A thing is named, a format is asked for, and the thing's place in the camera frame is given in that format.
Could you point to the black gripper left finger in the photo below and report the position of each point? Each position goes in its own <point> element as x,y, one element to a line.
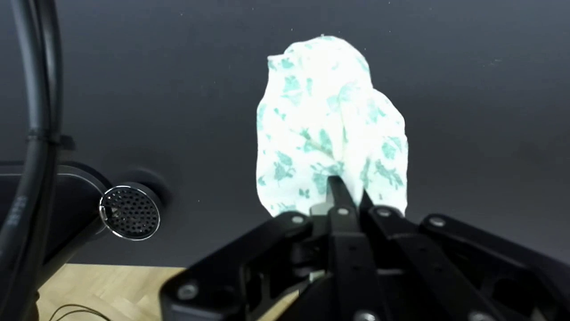
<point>347,267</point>

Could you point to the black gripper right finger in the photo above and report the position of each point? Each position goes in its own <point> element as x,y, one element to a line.
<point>450,267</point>

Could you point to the white green floral cloth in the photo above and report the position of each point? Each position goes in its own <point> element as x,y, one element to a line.
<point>320,117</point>

